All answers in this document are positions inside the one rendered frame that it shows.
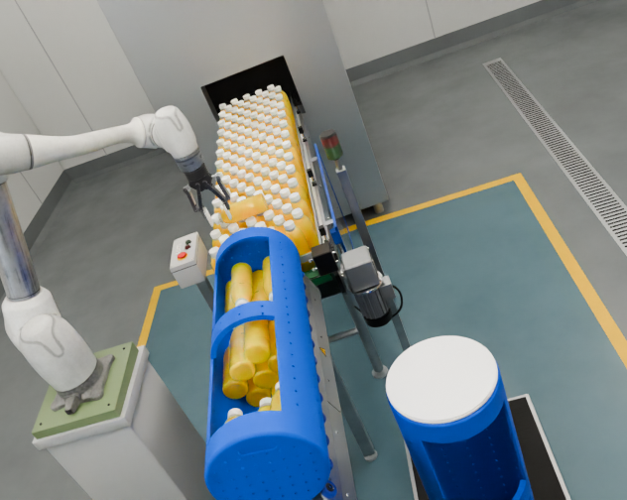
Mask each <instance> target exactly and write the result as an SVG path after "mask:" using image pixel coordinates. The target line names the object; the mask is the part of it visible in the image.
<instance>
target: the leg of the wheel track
mask: <svg viewBox="0 0 627 500"><path fill-rule="evenodd" d="M331 360H332V365H333V371H334V376H335V382H336V387H337V393H338V399H339V404H340V409H341V411H342V413H343V415H344V416H345V418H346V420H347V422H348V424H349V426H350V428H351V431H352V433H353V435H354V437H355V439H356V441H357V443H358V445H359V447H360V449H361V451H362V453H363V455H364V458H365V460H367V461H373V460H375V459H376V458H377V455H378V454H377V451H376V450H375V449H374V447H373V443H372V441H371V439H370V437H369V435H368V433H367V432H366V429H365V427H364V425H363V423H362V421H361V419H360V417H359V414H358V412H357V410H356V408H355V406H354V404H353V402H352V399H351V397H350V395H349V393H348V391H347V389H346V386H345V384H344V382H343V380H342V378H341V376H340V374H339V371H338V369H337V367H336V365H335V363H334V361H333V359H332V356H331Z"/></svg>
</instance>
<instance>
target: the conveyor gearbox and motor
mask: <svg viewBox="0 0 627 500"><path fill-rule="evenodd" d="M340 257H341V259H340V260H341V263H340V266H341V270H340V274H341V277H342V279H343V280H345V281H346V283H347V287H348V290H349V292H350V293H351V294H353V295H354V296H355V299H356V301H357V303H358V305H359V308H358V307H357V306H354V307H355V308H356V309H357V310H359V311H360V312H361V313H362V314H363V316H364V319H365V321H366V323H367V325H369V326H371V327H380V326H383V325H385V324H387V323H388V322H389V321H390V320H391V318H392V317H394V316H395V315H397V314H398V313H399V311H400V310H401V308H402V306H403V297H402V293H401V291H400V290H399V289H398V288H397V287H396V286H394V285H393V286H392V284H391V281H390V278H389V276H385V277H382V274H381V273H380V272H378V271H377V269H376V266H375V263H374V261H373V258H372V255H371V253H370V250H369V247H367V246H366V245H365V246H362V247H359V248H356V249H353V250H350V251H347V252H345V253H342V254H341V255H340ZM393 288H395V289H396V290H397V291H398V293H399V295H400V298H401V304H400V307H399V309H398V310H397V312H396V313H394V314H392V311H391V309H390V306H389V302H388V301H389V300H392V299H395V298H396V295H395V292H394V289H393Z"/></svg>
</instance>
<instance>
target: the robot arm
mask: <svg viewBox="0 0 627 500"><path fill-rule="evenodd" d="M120 143H132V144H134V145H135V146H136V147H137V148H150V149H157V148H163V149H165V150H166V151H167V152H168V153H170V154H171V155H172V156H173V158H174V160H175V161H176V163H177V165H178V167H179V169H180V171H181V172H184V174H185V175H186V177H187V179H188V185H187V186H184V192H185V194H186V195H187V196H188V199H189V202H190V204H191V206H192V209H193V211H194V212H198V211H199V212H201V214H202V216H203V218H204V219H206V218H207V220H208V222H209V223H210V225H211V227H213V220H212V218H211V216H210V215H209V213H208V211H207V209H206V207H203V204H202V196H201V192H202V191H204V190H205V189H209V190H210V191H212V192H213V193H214V194H215V195H216V196H217V197H218V198H219V199H220V200H221V201H222V206H223V208H224V210H225V212H226V214H227V216H228V218H229V220H231V219H232V215H231V213H230V211H229V210H230V205H229V203H228V201H229V200H230V193H229V191H228V190H227V188H226V186H225V185H224V183H223V181H222V180H221V178H220V174H216V175H212V174H210V173H209V172H208V170H207V168H206V166H205V164H204V157H203V155H202V153H201V151H200V149H199V146H198V145H197V143H196V138H195V136H194V133H193V131H192V129H191V127H190V125H189V123H188V121H187V119H186V118H185V116H184V115H183V114H182V113H181V112H180V110H179V109H178V108H177V107H176V106H166V107H163V108H161V109H159V110H158V111H157V112H156V113H155V114H143V115H141V116H138V117H134V118H133V119H132V120H131V122H130V123H129V124H126V125H121V126H116V127H112V128H107V129H102V130H98V131H93V132H89V133H84V134H79V135H73V136H42V135H31V134H6V133H3V132H0V278H1V280H2V283H3V286H4V289H5V292H6V295H7V296H6V298H5V300H4V301H3V304H2V312H3V316H4V321H5V329H6V332H7V334H8V336H9V338H10V339H11V341H12V342H13V344H14V345H15V346H16V347H17V348H18V350H19V351H20V352H21V353H23V355H24V356H25V358H26V359H27V361H28V362H29V363H30V364H31V366H32V367H33V368H34V369H35V370H36V371H37V372H38V373H39V374H40V376H41V377H42V378H43V379H45V380H46V381H47V382H48V383H49V384H50V385H51V386H52V387H53V388H54V389H55V390H56V391H57V394H56V397H55V399H54V401H53V402H52V404H51V409H52V410H53V411H54V412H56V411H58V410H60V409H62V408H64V411H65V412H66V413H67V414H68V415H72V414H74V412H75V411H76V409H77V407H78V406H79V404H81V403H85V402H88V401H98V400H100V399H101V398H102V397H103V395H104V387H105V384H106V380H107V377H108V374H109V371H110V368H111V365H112V363H113V362H114V360H115V357H114V355H113V354H108V355H106V356H104V357H101V358H96V357H95V355H94V354H93V353H92V351H91V349H90V348H89V346H88V345H87V344H86V342H85V341H84V340H83V338H82V337H81V336H80V335H79V334H78V332H77V331H76V330H75V329H74V328H73V327H72V326H71V325H70V324H69V323H68V322H67V321H66V320H65V319H63V318H62V317H61V314H60V312H59V310H58V308H57V305H56V303H55V301H54V299H53V296H52V294H51V292H50V291H49V290H47V289H45V288H43V287H41V286H40V285H39V282H38V278H37V275H36V272H35V269H34V266H33V262H32V259H31V256H30V253H29V250H28V247H27V243H26V240H25V237H24V234H23V231H22V227H21V224H20V221H19V218H18V215H17V211H16V208H15V205H14V202H13V199H12V196H11V193H10V190H9V187H8V184H7V181H8V179H9V175H11V174H16V173H20V172H24V171H27V170H32V169H35V168H38V167H41V166H44V165H48V164H51V163H54V162H58V161H62V160H66V159H70V158H74V157H79V156H82V155H86V154H89V153H92V152H95V151H98V150H100V149H103V148H106V147H109V146H112V145H115V144H120ZM212 179H214V180H215V181H216V182H217V183H218V185H219V187H220V188H221V190H222V192H223V193H224V195H225V196H224V195H223V194H222V193H221V192H220V191H219V190H218V189H217V188H216V187H215V186H214V185H213V183H212V182H211V181H212ZM190 188H194V189H196V193H197V199H198V206H197V205H196V203H195V200H194V198H193V196H192V193H191V191H190Z"/></svg>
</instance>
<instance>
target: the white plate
mask: <svg viewBox="0 0 627 500"><path fill-rule="evenodd" d="M497 380H498V369H497V365H496V362H495V359H494V357H493V356H492V354H491V353H490V351H489V350H488V349H487V348H486V347H484V346H483V345H482V344H480V343H478V342H477V341H474V340H472V339H469V338H466V337H461V336H451V335H449V336H438V337H433V338H429V339H426V340H424V341H421V342H419V343H417V344H415V345H413V346H411V347H410V348H408V349H407V350H406V351H404V352H403V353H402V354H401V355H400V356H399V357H398V358H397V359H396V360H395V362H394V363H393V365H392V366H391V368H390V370H389V372H388V375H387V379H386V392H387V396H388V398H389V401H390V403H391V404H392V406H393V407H394V408H395V409H396V410H397V411H398V412H399V413H400V414H401V415H403V416H404V417H406V418H408V419H410V420H412V421H415V422H419V423H424V424H444V423H450V422H454V421H457V420H460V419H462V418H465V417H467V416H469V415H470V414H472V413H474V412H475V411H477V410H478V409H479V408H480V407H482V406H483V405H484V404H485V403H486V402H487V400H488V399H489V398H490V397H491V395H492V393H493V391H494V389H495V387H496V384H497Z"/></svg>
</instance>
